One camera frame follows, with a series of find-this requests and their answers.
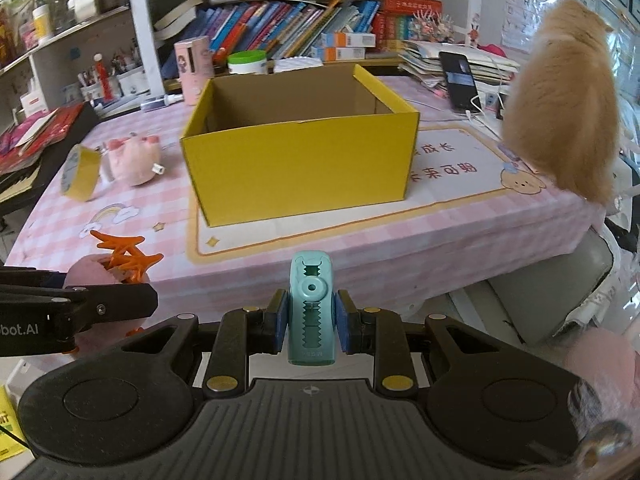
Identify black electronic keyboard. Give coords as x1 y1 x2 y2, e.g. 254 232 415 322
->
1 104 100 217

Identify orange white medicine box lower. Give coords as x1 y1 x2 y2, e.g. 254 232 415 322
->
311 47 366 63

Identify pink chick plush toy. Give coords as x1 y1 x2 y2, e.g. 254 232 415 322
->
64 230 164 359

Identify red papers pile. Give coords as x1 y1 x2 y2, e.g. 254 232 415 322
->
1 103 85 174

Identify yellow tape roll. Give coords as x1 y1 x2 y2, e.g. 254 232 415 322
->
61 144 102 202

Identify pink paw plush toy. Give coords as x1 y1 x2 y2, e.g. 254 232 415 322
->
106 134 165 186

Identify pink humidifier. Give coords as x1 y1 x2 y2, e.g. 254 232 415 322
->
175 36 214 106

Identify pink checkered tablecloth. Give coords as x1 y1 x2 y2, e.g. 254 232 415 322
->
8 104 603 320

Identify yellow plastic bag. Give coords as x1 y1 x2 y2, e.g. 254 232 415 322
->
0 385 28 460

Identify white quilted purse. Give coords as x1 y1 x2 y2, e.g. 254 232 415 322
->
272 56 323 74

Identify white pen holder cups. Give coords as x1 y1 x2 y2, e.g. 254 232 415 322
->
80 66 150 101

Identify orange white medicine box upper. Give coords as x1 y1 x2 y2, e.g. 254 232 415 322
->
321 32 376 49

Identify spray bottle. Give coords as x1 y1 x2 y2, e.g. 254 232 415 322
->
140 93 183 113

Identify yellow cardboard box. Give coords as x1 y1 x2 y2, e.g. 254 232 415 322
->
181 64 420 226

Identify white jar green lid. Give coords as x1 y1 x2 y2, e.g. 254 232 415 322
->
227 50 268 75

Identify stack of papers and magazines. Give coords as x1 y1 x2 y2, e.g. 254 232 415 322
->
399 40 521 86

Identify black smartphone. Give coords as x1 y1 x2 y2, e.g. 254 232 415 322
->
438 52 480 113

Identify white power adapter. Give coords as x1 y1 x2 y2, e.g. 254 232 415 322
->
96 144 115 184

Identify row of leaning books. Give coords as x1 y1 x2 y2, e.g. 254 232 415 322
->
154 0 380 78

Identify orange cat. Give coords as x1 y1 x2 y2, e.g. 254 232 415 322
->
501 0 620 206

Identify orange white medicine box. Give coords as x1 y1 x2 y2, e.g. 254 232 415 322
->
311 47 366 63
321 32 376 49

